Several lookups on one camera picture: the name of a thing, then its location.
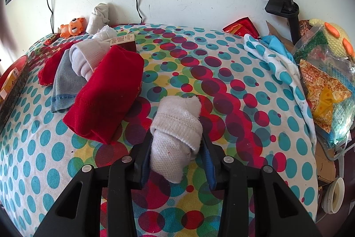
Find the yellow cardboard box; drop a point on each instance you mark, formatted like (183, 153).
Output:
(8, 81)

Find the dark red card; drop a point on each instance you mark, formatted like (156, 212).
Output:
(130, 47)

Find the grey sock with blue trim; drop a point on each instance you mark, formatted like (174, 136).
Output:
(65, 87)

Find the pale blue plastic bag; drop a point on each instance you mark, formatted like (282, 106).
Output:
(339, 126)

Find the orange yellow snack bag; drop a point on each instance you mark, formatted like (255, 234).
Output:
(321, 92)

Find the small red candy wrapper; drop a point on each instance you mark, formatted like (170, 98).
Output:
(50, 40)

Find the green snack bag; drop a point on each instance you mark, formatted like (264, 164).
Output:
(313, 45)

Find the white blue dotted cloth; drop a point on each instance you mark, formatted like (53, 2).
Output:
(277, 64)

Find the polka dot tablecloth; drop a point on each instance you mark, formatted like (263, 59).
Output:
(249, 103)

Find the red sock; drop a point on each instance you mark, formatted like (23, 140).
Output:
(51, 67)
(105, 98)

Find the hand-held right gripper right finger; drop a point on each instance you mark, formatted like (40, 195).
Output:
(210, 170)

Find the yellow knitted toy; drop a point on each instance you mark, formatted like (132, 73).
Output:
(335, 40)

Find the brown cardboard piece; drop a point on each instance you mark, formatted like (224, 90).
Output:
(273, 30)

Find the red foil packet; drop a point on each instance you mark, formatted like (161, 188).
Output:
(241, 27)

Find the orange toy figure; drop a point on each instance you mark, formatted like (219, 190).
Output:
(73, 27)

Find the white round roll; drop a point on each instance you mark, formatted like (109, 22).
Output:
(331, 195)

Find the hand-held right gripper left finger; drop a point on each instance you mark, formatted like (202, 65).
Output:
(144, 173)

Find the clear plastic wrapped item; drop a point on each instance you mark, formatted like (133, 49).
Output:
(106, 33)

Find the brown cardboard box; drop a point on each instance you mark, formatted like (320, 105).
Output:
(324, 162)

